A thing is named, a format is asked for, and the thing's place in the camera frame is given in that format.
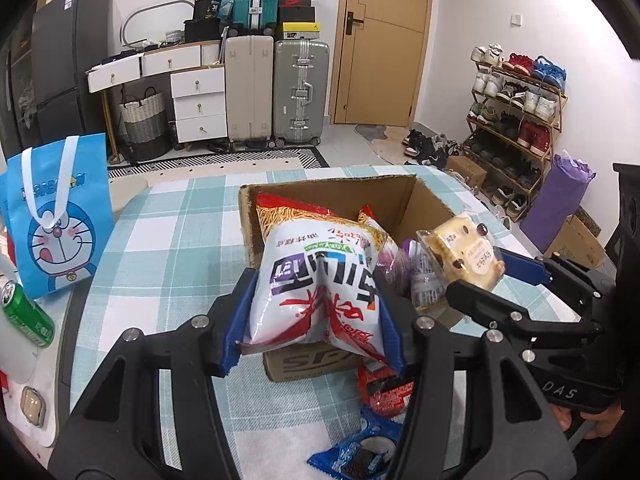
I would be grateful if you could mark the shoe rack with shoes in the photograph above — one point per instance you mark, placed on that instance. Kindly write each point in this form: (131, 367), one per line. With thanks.
(532, 102)

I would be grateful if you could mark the brown cardboard box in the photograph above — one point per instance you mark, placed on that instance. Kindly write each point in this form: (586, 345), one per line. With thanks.
(410, 195)

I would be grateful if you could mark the dark glass cabinet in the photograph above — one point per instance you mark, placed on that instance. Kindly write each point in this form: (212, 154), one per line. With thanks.
(17, 85)

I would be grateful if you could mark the purple rolled mat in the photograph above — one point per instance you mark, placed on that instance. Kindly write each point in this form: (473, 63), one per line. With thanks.
(555, 200)

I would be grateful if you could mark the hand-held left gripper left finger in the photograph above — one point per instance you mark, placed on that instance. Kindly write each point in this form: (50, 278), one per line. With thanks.
(232, 330)

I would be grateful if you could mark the clear cracker packet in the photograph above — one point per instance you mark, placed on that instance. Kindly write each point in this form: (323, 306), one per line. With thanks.
(460, 250)

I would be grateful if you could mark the beige door mat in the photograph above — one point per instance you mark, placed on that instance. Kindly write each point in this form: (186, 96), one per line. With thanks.
(390, 147)

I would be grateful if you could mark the black bag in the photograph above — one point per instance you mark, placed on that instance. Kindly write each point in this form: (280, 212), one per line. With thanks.
(202, 31)

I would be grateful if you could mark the yellow black shoe box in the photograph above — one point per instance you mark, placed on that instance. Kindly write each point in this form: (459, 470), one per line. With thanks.
(298, 31)

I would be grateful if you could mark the small cardboard box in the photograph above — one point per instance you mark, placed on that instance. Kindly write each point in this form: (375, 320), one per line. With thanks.
(467, 170)

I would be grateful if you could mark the pile of loose shoes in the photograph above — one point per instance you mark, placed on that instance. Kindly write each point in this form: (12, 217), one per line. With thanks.
(430, 150)

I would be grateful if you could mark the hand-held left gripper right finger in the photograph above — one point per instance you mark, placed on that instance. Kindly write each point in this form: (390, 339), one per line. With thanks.
(395, 330)

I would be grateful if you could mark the curved metal frame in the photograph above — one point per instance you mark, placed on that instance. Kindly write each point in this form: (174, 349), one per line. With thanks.
(150, 7)

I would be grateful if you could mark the woven laundry basket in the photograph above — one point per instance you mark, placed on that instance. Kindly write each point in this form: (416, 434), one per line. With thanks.
(142, 117)

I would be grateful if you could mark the blue cartoon tote bag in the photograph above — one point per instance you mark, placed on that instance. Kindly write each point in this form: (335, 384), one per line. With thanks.
(60, 240)

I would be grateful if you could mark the silver suitcase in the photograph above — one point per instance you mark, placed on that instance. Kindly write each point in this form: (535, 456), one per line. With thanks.
(300, 90)

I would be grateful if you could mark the beige suitcase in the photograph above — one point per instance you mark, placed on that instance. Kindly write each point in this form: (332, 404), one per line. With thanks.
(247, 90)

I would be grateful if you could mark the person's right hand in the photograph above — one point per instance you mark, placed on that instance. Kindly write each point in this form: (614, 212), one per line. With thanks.
(600, 422)

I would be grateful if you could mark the blue cookie packet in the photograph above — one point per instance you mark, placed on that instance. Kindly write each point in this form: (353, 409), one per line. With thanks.
(350, 460)

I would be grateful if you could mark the open cardboard box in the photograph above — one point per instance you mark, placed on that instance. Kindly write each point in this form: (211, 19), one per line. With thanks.
(575, 245)

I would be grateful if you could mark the green drink can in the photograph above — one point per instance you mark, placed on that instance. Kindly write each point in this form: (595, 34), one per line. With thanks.
(27, 317)

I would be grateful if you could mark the grey refrigerator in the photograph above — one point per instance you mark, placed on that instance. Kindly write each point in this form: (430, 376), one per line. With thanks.
(70, 60)

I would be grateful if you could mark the white drawer desk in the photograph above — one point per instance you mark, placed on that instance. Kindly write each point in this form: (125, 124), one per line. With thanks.
(197, 105)

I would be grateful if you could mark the wooden door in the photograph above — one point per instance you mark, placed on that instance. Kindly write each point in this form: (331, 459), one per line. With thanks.
(385, 70)

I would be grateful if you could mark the purple silver snack bag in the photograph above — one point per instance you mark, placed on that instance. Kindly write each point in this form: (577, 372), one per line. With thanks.
(425, 280)

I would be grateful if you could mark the white noodle snack bag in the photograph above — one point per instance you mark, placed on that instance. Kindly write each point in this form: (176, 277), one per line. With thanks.
(310, 270)

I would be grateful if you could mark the black white patterned rug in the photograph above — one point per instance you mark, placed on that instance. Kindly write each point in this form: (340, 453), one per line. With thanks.
(225, 160)

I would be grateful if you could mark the wooden shoe rack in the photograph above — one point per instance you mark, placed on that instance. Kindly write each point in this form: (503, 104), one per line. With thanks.
(564, 105)

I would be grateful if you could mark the red snack packet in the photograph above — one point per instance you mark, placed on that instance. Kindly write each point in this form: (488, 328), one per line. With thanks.
(385, 390)
(370, 217)

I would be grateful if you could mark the small black box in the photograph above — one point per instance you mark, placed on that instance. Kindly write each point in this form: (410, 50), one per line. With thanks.
(207, 5)

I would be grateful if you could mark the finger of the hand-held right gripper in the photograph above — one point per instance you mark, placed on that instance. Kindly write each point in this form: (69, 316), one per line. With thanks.
(480, 305)
(525, 265)

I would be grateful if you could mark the white wall switch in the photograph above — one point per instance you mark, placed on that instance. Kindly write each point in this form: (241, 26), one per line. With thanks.
(516, 19)

